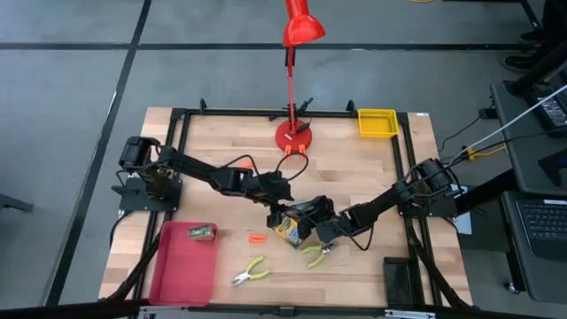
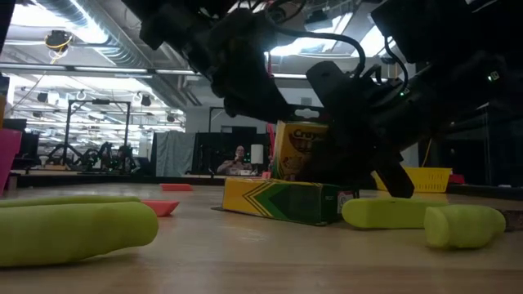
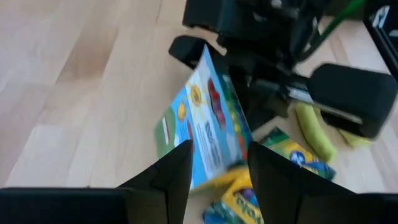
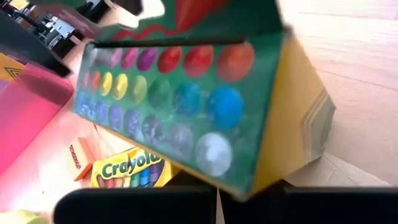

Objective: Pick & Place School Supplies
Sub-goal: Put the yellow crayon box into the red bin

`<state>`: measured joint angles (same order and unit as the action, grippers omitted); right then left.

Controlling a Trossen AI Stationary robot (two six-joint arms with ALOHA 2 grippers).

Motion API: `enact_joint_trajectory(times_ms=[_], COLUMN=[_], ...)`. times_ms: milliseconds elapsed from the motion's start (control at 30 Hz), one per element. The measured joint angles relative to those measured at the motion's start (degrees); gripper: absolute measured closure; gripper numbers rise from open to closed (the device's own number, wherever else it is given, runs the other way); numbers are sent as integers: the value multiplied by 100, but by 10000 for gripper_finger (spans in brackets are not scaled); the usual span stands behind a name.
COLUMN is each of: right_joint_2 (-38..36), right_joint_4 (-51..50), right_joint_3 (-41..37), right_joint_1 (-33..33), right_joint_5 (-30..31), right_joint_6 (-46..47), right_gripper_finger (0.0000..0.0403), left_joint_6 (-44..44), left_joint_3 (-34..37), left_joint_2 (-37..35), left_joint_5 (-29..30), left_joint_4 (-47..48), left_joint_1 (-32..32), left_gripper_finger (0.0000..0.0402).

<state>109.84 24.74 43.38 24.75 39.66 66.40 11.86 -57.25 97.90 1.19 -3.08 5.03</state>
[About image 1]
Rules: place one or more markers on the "yellow plastic basket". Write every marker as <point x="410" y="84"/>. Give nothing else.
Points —
<point x="376" y="123"/>

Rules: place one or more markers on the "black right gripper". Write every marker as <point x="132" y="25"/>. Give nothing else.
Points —
<point x="334" y="219"/>

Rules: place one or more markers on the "orange rectangular block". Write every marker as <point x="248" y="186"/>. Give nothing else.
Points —
<point x="302" y="150"/>
<point x="246" y="165"/>
<point x="288" y="150"/>
<point x="257" y="238"/>

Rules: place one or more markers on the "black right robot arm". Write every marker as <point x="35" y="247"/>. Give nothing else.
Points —
<point x="381" y="204"/>

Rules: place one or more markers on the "pink plastic tray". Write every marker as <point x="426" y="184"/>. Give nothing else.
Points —
<point x="181" y="274"/>

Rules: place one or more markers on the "black stand foot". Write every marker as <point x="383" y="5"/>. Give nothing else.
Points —
<point x="13" y="203"/>

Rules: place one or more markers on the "dark green crayon box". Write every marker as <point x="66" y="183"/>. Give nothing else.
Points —
<point x="201" y="232"/>

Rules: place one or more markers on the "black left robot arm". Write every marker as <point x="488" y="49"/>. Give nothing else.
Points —
<point x="199" y="170"/>

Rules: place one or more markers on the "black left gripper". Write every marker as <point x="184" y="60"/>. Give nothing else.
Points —
<point x="274" y="188"/>

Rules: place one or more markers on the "black slotted box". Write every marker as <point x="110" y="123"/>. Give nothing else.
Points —
<point x="398" y="281"/>

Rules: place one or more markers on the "black metal frame rail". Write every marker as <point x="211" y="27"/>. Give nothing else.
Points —
<point x="518" y="168"/>

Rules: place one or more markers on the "red camera stand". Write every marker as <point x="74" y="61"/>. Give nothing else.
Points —
<point x="293" y="135"/>

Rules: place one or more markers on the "black table frame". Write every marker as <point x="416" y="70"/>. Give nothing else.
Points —
<point x="221" y="111"/>

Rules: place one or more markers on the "person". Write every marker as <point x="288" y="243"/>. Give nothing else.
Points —
<point x="520" y="62"/>

